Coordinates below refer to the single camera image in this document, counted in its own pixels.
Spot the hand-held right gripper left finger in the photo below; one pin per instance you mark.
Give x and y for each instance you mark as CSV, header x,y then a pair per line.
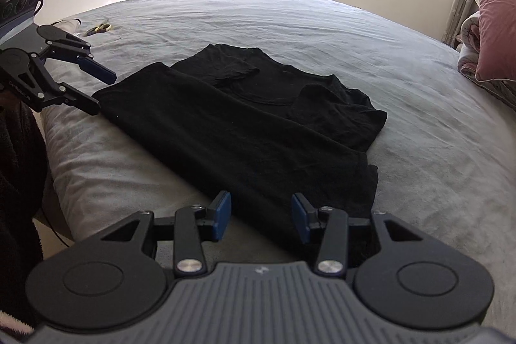
x,y
222,216

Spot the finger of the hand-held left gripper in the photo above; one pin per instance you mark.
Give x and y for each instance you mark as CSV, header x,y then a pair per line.
x,y
98,70
82,102

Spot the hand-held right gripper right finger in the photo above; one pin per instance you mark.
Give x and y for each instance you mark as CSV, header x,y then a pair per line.
x,y
300,218

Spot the black t-shirt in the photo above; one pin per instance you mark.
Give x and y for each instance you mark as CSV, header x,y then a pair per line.
x,y
242,134

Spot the white roll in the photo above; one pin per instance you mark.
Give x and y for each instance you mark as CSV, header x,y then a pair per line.
x,y
68,25

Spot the person's dark fleece robe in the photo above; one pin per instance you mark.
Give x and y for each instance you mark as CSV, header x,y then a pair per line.
x,y
18,207

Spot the grey bed sheet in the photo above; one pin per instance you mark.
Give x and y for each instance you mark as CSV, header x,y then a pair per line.
x,y
403,66

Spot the folded grey pink quilt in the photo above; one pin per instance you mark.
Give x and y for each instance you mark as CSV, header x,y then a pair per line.
x,y
469,58

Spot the pink velvet pillow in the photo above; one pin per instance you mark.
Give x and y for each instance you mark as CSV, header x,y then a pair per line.
x,y
498,29

